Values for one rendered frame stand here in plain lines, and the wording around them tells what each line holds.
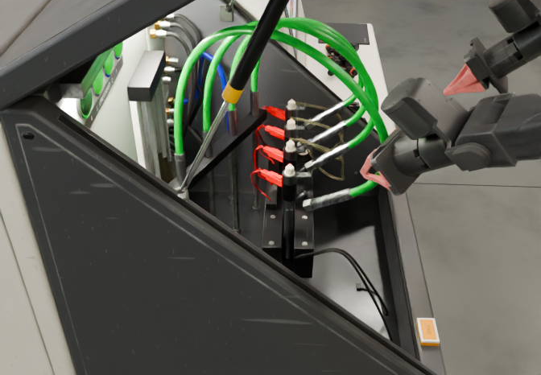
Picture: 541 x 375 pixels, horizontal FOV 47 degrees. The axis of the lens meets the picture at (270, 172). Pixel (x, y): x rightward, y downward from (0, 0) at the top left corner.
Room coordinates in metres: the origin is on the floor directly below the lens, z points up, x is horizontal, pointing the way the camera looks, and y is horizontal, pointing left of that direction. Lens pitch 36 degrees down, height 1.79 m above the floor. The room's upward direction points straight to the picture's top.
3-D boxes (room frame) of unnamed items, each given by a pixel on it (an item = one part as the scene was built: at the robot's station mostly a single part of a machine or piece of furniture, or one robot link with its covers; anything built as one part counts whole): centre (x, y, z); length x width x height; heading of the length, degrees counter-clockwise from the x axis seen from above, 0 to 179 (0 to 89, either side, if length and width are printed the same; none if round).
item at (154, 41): (1.17, 0.22, 1.20); 0.13 x 0.03 x 0.31; 178
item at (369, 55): (1.61, -0.21, 0.97); 0.70 x 0.22 x 0.03; 178
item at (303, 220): (1.04, -0.04, 0.91); 0.34 x 0.10 x 0.15; 178
